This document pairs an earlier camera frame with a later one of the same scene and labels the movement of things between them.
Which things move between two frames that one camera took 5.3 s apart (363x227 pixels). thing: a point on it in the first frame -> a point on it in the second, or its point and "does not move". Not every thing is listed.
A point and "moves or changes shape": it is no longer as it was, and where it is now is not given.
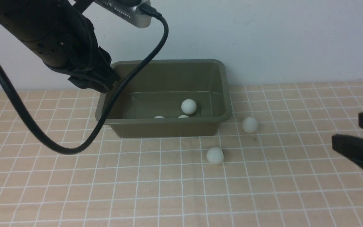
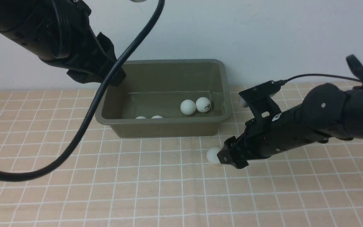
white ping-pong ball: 188,106 does not move
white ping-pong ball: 215,155 does not move
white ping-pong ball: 250,125 moves or changes shape
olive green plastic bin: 170,98 does not move
